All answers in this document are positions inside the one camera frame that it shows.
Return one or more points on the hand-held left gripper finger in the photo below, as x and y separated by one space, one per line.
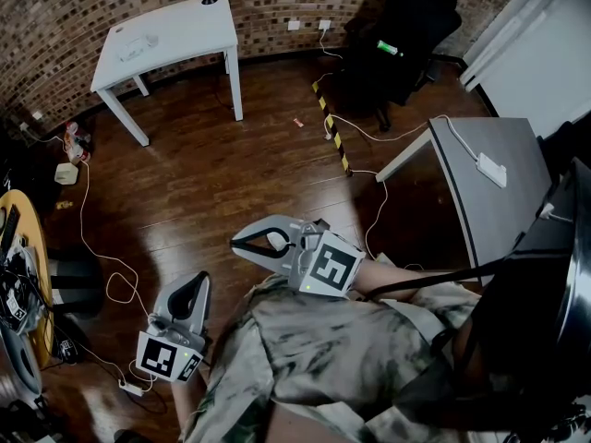
205 312
160 309

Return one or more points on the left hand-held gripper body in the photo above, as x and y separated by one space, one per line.
159 358

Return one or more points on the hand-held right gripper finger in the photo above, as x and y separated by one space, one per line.
272 223
272 262

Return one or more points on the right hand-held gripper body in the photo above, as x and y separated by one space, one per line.
328 268

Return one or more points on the white wet wipe pack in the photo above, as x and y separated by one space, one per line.
136 48

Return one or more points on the person's left forearm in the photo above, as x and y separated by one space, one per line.
187 399

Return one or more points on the person's right forearm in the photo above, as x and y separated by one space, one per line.
388 277

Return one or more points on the white shoe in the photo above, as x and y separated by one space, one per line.
276 240

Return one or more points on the small white floor power strip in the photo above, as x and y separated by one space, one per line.
131 387

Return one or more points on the camouflage patterned clothing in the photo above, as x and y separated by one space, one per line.
332 349

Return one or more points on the black floor device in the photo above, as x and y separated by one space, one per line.
69 345

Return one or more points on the yellow black striped floor strip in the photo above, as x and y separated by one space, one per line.
332 129

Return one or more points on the grey oval shell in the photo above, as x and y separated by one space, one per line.
20 367

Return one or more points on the yellow wrapper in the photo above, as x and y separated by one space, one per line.
64 205

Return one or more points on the round yellow table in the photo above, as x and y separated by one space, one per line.
34 219

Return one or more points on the person's bare leg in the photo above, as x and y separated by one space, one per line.
314 427

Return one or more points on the cream plastic box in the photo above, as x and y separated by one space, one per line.
66 173

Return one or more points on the grey wooden desk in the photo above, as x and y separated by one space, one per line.
498 219

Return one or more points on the plastic bag of snacks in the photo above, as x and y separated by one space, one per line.
76 143

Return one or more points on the black table with metal rim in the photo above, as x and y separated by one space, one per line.
535 293

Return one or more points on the green bottle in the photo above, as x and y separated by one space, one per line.
388 48

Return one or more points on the white rectangular table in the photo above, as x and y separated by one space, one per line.
184 30

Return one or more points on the white charger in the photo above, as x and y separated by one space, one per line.
546 211

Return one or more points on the black office chair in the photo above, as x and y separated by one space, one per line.
406 39

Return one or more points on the black round pedestal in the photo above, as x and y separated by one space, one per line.
76 279

